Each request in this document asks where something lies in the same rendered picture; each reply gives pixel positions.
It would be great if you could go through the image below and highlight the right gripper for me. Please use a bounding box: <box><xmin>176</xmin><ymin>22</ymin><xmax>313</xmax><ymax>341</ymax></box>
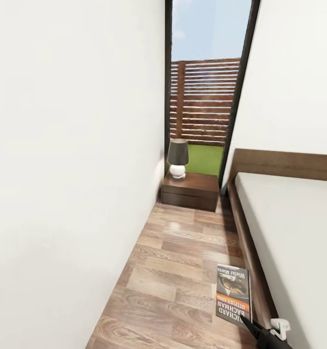
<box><xmin>240</xmin><ymin>315</ymin><xmax>293</xmax><ymax>349</ymax></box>

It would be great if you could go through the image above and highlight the hardback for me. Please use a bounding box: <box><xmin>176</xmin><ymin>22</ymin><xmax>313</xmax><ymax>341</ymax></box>
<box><xmin>215</xmin><ymin>264</ymin><xmax>252</xmax><ymax>331</ymax></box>

